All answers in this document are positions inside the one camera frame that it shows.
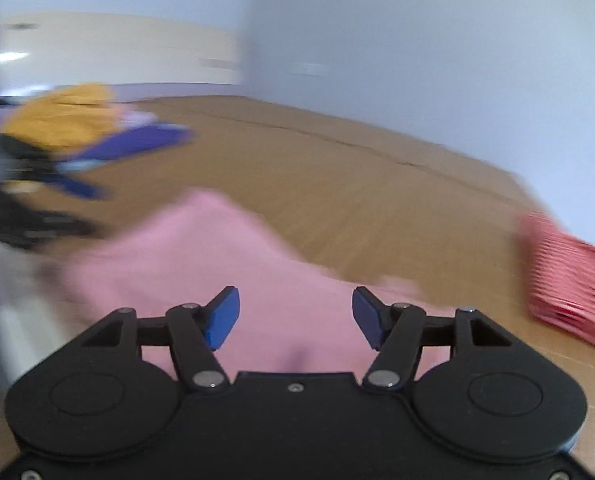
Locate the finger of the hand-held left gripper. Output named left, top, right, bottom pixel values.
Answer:
left=25, top=160, right=106, bottom=201
left=0, top=190, right=101, bottom=250

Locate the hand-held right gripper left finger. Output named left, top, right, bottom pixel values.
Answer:
left=82, top=286, right=241, bottom=392

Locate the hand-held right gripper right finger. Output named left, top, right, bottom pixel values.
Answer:
left=353, top=286, right=513, bottom=390

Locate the pink printed sweatshirt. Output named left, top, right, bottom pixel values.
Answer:
left=60, top=187, right=458, bottom=376

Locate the yellow garment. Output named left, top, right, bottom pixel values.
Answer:
left=0, top=82, right=121, bottom=161

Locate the purple garment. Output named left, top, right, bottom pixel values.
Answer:
left=58, top=122, right=196, bottom=173

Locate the light pink garment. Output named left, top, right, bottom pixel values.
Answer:
left=112, top=102, right=158, bottom=131

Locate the bamboo mat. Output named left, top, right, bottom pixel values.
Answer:
left=78, top=95, right=595, bottom=480

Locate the cream headboard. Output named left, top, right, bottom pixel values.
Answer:
left=0, top=12, right=243, bottom=103

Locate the red striped folded cloth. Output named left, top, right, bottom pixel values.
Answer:
left=520, top=210, right=595, bottom=356

